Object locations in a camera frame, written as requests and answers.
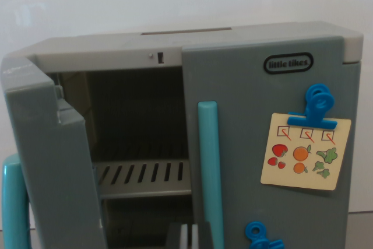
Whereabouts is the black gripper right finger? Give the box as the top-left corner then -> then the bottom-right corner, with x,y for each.
191,221 -> 213,249

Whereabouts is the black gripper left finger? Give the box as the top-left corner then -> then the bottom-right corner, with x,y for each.
167,222 -> 192,249

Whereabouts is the grey fridge door with dispenser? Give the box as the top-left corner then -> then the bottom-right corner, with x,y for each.
0,56 -> 108,249

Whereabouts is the grey slotted fridge shelf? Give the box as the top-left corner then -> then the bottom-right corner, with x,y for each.
94,160 -> 192,200

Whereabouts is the light grey toy fridge body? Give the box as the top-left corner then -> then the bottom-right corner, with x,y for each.
5,20 -> 364,249

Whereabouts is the blue clip magnet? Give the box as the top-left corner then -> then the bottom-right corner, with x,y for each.
287,83 -> 339,131
244,221 -> 285,249

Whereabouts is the cream grocery checklist card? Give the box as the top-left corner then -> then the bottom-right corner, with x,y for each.
260,112 -> 352,192

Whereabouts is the teal handle of logo door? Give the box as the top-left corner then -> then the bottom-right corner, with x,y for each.
197,100 -> 224,249

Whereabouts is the teal handle of dispenser door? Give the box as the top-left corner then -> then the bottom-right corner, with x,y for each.
0,154 -> 31,249

